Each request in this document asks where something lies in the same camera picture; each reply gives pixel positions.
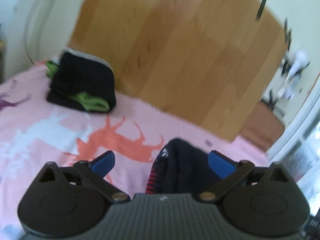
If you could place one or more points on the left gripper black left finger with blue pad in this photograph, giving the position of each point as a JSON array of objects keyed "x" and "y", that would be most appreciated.
[{"x": 67, "y": 201}]

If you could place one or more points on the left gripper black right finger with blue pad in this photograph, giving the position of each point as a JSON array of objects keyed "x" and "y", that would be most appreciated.
[{"x": 261, "y": 201}]

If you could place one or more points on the black red printed garment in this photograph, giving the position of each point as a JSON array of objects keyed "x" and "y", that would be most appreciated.
[{"x": 180, "y": 168}]

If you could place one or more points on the wooden pattern headboard panel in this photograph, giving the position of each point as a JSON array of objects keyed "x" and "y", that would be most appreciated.
[{"x": 205, "y": 61}]

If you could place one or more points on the folded black green garment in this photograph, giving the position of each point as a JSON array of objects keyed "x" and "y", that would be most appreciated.
[{"x": 81, "y": 81}]

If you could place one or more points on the brown cushion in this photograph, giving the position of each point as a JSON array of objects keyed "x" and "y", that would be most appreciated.
[{"x": 262, "y": 128}]

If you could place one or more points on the pink deer print bedsheet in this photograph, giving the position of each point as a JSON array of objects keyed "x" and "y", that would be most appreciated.
[{"x": 34, "y": 132}]

